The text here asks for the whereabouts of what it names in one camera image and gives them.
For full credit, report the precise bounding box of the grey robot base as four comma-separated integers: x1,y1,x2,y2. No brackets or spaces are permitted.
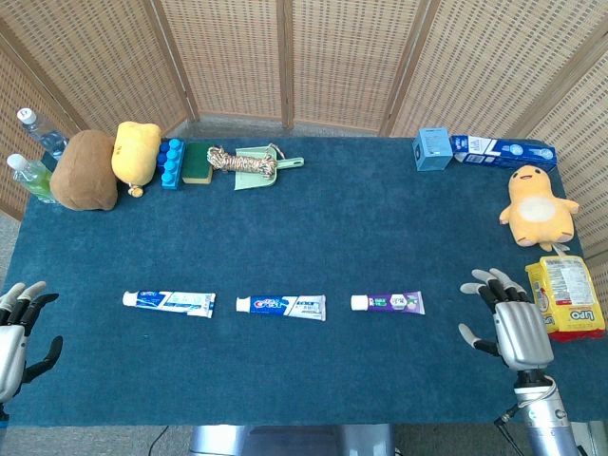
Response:
189,424,395,456

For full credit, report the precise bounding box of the green liquid plastic bottle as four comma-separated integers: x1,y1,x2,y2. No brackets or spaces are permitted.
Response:
6,154,61,204

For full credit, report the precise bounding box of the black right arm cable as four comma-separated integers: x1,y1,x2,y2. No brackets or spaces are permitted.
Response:
493,403,528,456

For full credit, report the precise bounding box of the crumpled blue white toothpaste tube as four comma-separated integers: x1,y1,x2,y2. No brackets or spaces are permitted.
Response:
122,290,217,318

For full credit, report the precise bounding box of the bamboo folding screen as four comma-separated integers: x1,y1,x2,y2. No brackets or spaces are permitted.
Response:
0,0,608,260

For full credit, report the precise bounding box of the purple toothpaste tube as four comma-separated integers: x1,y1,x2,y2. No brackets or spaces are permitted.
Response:
350,290,426,315

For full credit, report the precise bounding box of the blue Crest toothpaste tube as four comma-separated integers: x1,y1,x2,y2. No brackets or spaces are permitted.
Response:
236,294,328,322

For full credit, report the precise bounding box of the blue toothpaste carton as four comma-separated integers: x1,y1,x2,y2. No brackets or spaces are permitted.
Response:
449,135,558,173

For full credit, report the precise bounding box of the blue toy building block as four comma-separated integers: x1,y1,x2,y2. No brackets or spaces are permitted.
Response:
158,138,186,190

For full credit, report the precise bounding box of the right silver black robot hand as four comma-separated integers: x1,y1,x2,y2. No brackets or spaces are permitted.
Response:
458,268,555,371

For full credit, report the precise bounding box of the brown plush potato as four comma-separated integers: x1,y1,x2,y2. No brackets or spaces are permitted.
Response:
49,129,119,212

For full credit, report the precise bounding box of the black floor cable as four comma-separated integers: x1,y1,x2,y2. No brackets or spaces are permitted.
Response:
150,425,170,456

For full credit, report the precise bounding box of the light green dustpan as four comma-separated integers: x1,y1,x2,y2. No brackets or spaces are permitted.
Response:
234,145,305,192

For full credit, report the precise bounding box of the orange plush duck toy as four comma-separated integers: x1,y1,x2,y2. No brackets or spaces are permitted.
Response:
498,164,580,252

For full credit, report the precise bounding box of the yellow Lipo snack bag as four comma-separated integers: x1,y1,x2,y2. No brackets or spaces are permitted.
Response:
524,255,607,343

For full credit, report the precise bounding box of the clear water bottle white cap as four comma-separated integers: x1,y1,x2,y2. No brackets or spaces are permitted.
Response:
17,107,67,161

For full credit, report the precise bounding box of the braided rope bundle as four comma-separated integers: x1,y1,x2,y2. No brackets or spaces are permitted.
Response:
206,145,279,175

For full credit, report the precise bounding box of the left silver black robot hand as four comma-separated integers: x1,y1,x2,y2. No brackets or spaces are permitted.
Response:
0,280,64,405

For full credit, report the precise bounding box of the blue carpet table cover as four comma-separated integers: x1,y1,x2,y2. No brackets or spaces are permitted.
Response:
0,137,608,428

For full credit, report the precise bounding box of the light blue cardboard box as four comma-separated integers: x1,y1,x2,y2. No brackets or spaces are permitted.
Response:
411,126,454,172

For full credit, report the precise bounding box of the green yellow sponge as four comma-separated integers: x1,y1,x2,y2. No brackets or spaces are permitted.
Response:
181,142,214,185

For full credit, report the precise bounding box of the yellow plush toy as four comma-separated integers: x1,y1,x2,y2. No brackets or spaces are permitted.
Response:
111,121,162,198

